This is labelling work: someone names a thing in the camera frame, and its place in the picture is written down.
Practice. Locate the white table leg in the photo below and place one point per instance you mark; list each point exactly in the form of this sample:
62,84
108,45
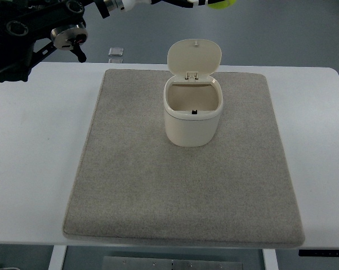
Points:
57,257
270,259

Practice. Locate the white table leg right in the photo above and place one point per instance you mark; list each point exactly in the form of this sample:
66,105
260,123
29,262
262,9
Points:
270,259

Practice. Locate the black desk control panel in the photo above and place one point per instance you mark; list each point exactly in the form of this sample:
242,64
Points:
326,253

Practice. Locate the yellow tennis ball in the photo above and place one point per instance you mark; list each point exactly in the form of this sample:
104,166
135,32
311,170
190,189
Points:
222,4

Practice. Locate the grey felt mat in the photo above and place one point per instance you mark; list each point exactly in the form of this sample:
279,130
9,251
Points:
134,185

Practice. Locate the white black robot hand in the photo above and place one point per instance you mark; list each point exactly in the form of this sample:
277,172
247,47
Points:
126,5

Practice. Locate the beige lidded plastic bin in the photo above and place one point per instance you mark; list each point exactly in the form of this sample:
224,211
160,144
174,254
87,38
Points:
192,98

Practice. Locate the white table leg left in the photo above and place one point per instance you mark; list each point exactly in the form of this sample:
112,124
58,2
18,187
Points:
57,257

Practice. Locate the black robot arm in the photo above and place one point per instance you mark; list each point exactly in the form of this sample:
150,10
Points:
32,30

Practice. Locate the silver floor socket plate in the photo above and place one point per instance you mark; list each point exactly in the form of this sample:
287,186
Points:
116,51

